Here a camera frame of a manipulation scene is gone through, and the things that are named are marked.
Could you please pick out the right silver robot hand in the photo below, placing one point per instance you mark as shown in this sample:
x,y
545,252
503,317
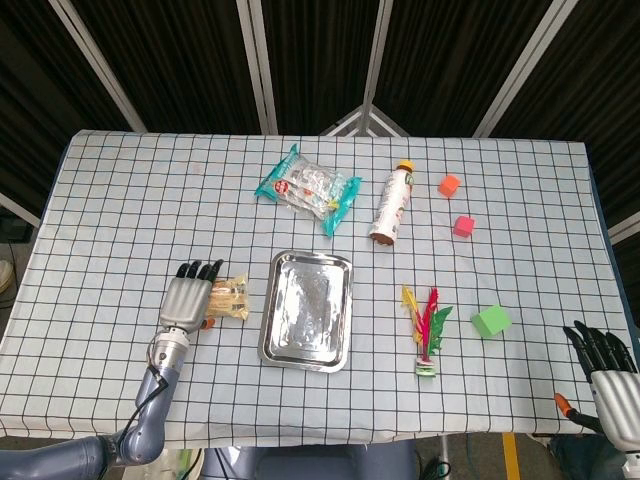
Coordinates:
x,y
609,381

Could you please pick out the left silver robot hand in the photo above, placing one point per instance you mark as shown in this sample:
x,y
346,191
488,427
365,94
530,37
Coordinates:
x,y
184,301

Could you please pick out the packaged bread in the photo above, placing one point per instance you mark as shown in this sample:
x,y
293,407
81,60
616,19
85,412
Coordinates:
x,y
229,299

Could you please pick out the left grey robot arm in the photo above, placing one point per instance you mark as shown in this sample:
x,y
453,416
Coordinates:
x,y
150,400

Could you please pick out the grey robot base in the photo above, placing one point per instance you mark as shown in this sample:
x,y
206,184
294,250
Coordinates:
x,y
310,461

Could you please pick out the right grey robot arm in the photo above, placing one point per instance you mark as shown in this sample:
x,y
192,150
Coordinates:
x,y
631,465

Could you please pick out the rectangular metal tray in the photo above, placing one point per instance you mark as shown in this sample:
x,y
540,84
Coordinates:
x,y
306,311

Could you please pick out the green foam cube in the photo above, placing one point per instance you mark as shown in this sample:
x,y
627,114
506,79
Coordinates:
x,y
491,321

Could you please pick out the checked white tablecloth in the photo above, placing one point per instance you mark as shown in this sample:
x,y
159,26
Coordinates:
x,y
320,280

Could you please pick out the teal snack multipack bag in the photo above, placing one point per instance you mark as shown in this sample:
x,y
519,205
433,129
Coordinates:
x,y
309,189

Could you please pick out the colourful feather shuttlecock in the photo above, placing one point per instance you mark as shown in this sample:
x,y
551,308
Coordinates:
x,y
426,325

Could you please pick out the pink foam cube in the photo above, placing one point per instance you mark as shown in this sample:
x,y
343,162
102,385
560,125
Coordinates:
x,y
463,226

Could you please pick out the white bottle with yellow cap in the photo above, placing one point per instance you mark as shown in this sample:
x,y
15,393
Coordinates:
x,y
392,205

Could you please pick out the orange foam cube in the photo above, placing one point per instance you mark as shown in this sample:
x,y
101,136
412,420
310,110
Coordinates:
x,y
449,186

